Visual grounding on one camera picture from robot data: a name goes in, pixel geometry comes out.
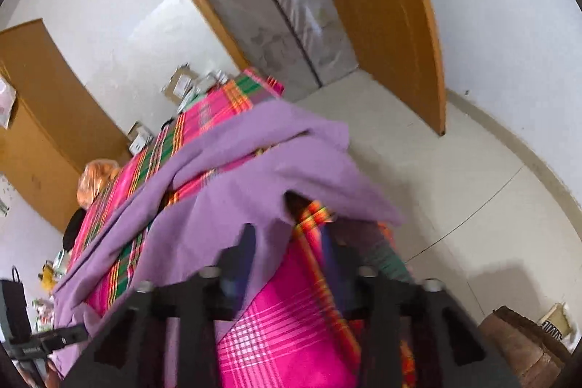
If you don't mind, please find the beige printed item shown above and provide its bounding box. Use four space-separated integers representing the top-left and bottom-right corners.
537 303 571 341

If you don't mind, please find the white pink plastic bag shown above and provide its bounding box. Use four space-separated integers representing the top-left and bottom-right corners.
0 76 18 129

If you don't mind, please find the bag of oranges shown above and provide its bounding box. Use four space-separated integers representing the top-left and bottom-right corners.
76 159 121 209

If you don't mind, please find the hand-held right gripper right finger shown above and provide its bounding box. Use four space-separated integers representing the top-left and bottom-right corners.
319 227 523 388

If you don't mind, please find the plastic-wrapped mattress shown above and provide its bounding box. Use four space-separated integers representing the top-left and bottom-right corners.
157 0 360 102

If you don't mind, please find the yellow paper bag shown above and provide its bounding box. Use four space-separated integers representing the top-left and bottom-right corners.
39 261 57 293

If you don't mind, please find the white cardboard box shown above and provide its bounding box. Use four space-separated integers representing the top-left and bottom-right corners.
127 122 155 155

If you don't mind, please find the pile of green packages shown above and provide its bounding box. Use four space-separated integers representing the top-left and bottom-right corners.
193 70 232 98

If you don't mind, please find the brown plush item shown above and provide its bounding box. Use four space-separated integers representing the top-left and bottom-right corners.
477 305 567 388

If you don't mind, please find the pink green plaid cloth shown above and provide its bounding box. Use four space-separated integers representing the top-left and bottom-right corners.
68 67 416 388

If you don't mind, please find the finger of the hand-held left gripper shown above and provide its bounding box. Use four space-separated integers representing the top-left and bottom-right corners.
40 323 88 355

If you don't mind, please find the black cloth item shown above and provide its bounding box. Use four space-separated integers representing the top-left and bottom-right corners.
63 208 87 252

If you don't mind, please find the purple fleece garment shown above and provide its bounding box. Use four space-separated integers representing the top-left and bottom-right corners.
52 99 405 388

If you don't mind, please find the wooden wardrobe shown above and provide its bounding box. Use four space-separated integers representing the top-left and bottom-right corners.
0 19 132 234

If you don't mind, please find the brown cardboard box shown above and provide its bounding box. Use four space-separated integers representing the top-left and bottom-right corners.
161 64 201 104

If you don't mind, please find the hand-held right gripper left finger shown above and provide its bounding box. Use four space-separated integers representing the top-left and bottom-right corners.
61 223 258 388

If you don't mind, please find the wooden door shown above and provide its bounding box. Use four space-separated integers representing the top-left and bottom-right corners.
284 0 447 136

